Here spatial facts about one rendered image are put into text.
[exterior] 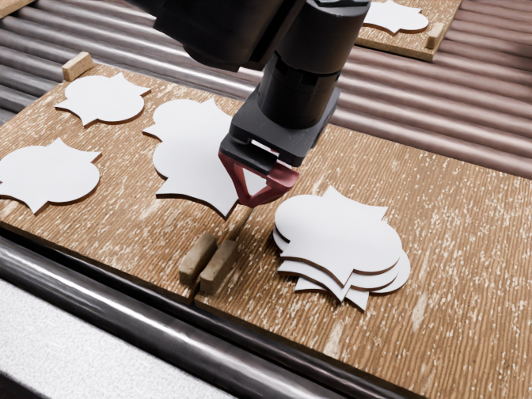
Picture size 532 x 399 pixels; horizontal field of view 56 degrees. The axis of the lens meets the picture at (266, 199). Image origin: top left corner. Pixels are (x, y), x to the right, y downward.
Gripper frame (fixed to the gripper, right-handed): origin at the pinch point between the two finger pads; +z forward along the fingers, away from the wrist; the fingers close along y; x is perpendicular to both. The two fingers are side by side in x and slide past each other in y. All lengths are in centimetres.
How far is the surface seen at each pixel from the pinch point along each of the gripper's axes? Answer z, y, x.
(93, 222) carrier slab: 17.0, 4.4, -17.0
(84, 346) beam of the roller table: 16.7, 17.5, -8.7
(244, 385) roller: 12.6, 14.7, 7.6
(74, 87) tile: 21.8, -17.8, -36.7
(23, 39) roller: 30, -30, -58
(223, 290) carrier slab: 12.0, 6.9, 1.3
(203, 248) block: 10.4, 4.5, -2.8
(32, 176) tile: 19.3, 1.5, -28.5
